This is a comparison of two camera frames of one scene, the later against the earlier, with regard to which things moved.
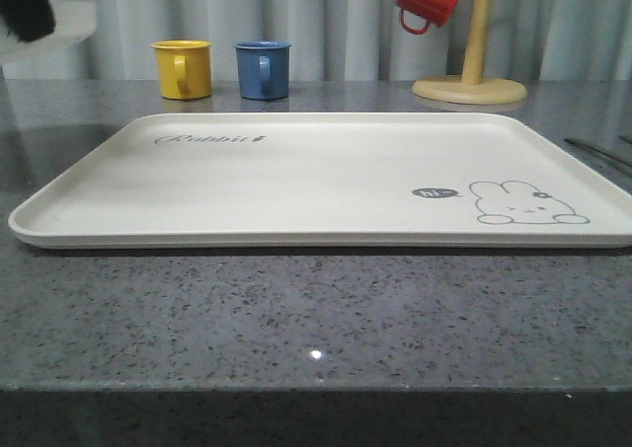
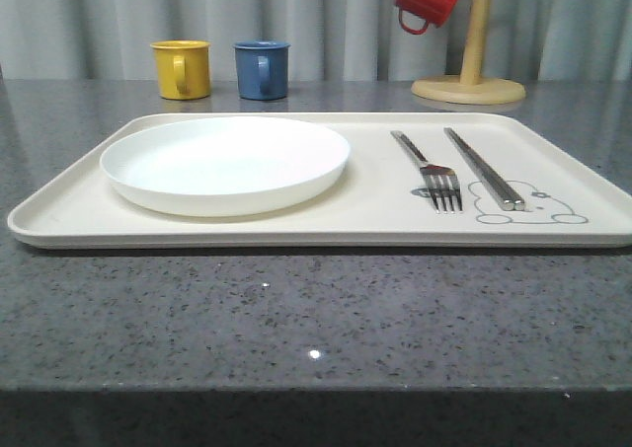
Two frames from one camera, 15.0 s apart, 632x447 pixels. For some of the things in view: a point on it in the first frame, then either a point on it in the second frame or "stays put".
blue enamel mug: [264, 69] stays put
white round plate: [74, 22] to [224, 166]
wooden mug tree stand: [472, 88] stays put
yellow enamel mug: [184, 68] stays put
